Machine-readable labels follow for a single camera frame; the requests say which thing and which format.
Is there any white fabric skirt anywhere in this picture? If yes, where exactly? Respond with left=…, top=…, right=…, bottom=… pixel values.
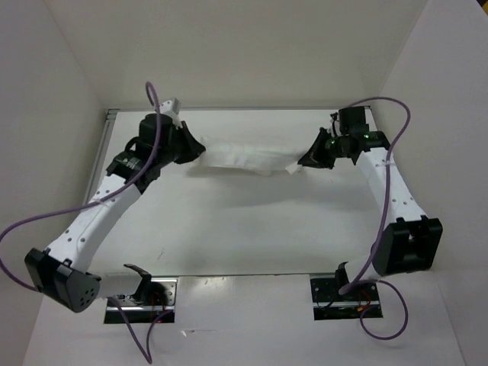
left=192, top=135, right=307, bottom=175

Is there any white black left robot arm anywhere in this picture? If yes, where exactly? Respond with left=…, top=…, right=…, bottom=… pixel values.
left=24, top=111, right=206, bottom=313

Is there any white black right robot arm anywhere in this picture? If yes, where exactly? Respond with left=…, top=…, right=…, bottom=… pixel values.
left=298, top=107, right=443, bottom=300

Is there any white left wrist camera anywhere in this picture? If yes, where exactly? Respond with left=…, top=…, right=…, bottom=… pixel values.
left=159, top=98, right=182, bottom=128

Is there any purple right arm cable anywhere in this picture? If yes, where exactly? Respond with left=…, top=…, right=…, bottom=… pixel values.
left=339, top=97, right=413, bottom=339

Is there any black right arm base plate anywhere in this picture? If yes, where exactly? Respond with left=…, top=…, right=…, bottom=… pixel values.
left=310, top=276, right=383, bottom=321

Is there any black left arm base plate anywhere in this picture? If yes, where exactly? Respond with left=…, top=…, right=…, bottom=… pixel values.
left=114, top=277, right=178, bottom=324

